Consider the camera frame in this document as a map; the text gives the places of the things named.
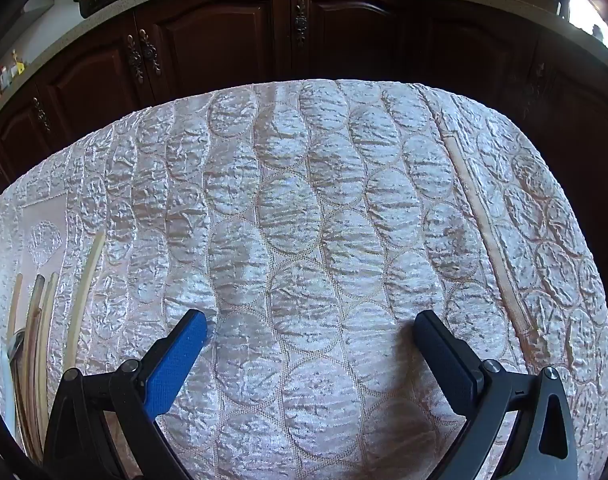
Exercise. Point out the row of condiment bottles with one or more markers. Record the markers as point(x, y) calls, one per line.
point(6, 72)

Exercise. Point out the wooden chopstick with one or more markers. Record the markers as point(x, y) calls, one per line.
point(34, 310)
point(46, 320)
point(84, 280)
point(15, 300)

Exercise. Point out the metal spoon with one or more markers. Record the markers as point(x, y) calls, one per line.
point(16, 342)

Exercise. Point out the quilted white tablecloth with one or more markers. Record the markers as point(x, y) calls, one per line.
point(309, 210)

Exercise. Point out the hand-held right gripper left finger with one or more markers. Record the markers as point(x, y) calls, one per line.
point(176, 360)

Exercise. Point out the dark wooden base cabinet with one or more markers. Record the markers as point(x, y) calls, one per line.
point(209, 35)

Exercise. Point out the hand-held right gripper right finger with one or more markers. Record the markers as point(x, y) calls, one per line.
point(444, 355)

